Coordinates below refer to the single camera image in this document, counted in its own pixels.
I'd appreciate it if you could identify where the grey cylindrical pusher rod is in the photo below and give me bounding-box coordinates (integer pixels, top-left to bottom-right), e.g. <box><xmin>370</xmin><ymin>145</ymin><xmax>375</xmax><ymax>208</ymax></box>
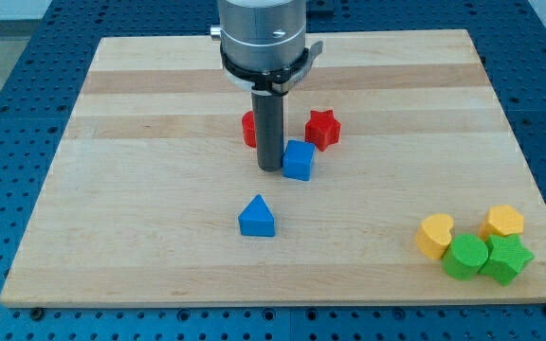
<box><xmin>251</xmin><ymin>94</ymin><xmax>283</xmax><ymax>171</ymax></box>

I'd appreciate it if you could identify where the blue cube block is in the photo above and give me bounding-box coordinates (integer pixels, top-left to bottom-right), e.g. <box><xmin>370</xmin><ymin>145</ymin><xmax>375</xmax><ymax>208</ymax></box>
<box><xmin>282</xmin><ymin>140</ymin><xmax>316</xmax><ymax>181</ymax></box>

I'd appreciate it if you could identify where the blue triangle block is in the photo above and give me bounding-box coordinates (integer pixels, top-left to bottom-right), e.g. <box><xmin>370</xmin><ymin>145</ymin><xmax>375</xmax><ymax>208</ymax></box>
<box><xmin>238</xmin><ymin>194</ymin><xmax>275</xmax><ymax>237</ymax></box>

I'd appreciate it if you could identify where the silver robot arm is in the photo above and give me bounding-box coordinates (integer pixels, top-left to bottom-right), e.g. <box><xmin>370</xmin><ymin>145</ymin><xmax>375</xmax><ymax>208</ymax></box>
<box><xmin>217</xmin><ymin>0</ymin><xmax>311</xmax><ymax>171</ymax></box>

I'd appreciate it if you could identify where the red round block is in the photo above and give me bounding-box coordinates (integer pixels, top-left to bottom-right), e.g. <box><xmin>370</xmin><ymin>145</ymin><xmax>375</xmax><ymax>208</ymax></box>
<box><xmin>241</xmin><ymin>111</ymin><xmax>257</xmax><ymax>148</ymax></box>

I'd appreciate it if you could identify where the red star block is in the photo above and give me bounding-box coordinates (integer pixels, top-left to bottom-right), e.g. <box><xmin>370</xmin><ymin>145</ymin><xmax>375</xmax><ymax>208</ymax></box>
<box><xmin>304</xmin><ymin>109</ymin><xmax>341</xmax><ymax>152</ymax></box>

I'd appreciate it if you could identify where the wooden board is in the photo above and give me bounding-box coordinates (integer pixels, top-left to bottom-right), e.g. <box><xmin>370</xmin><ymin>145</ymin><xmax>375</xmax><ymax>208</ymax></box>
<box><xmin>0</xmin><ymin>29</ymin><xmax>546</xmax><ymax>308</ymax></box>

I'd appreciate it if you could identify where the yellow heart block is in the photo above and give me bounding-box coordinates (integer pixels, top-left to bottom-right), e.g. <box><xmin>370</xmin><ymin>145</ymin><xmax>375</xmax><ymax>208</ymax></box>
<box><xmin>414</xmin><ymin>213</ymin><xmax>454</xmax><ymax>260</ymax></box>

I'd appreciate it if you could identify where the green cylinder block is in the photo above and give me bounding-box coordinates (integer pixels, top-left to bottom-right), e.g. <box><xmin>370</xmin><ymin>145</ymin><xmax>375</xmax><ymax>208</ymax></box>
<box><xmin>442</xmin><ymin>234</ymin><xmax>488</xmax><ymax>280</ymax></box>

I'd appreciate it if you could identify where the yellow hexagon block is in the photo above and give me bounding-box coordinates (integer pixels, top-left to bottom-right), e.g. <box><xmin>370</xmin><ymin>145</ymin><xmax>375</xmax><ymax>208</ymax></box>
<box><xmin>478</xmin><ymin>205</ymin><xmax>524</xmax><ymax>242</ymax></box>

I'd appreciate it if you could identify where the green star block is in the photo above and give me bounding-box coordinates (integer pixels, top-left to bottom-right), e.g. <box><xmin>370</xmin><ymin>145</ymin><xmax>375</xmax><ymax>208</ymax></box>
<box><xmin>479</xmin><ymin>234</ymin><xmax>535</xmax><ymax>286</ymax></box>

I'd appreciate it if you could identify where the black clamp ring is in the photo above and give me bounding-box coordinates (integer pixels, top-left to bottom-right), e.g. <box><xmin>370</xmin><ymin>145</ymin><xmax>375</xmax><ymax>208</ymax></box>
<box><xmin>219</xmin><ymin>40</ymin><xmax>324</xmax><ymax>98</ymax></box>

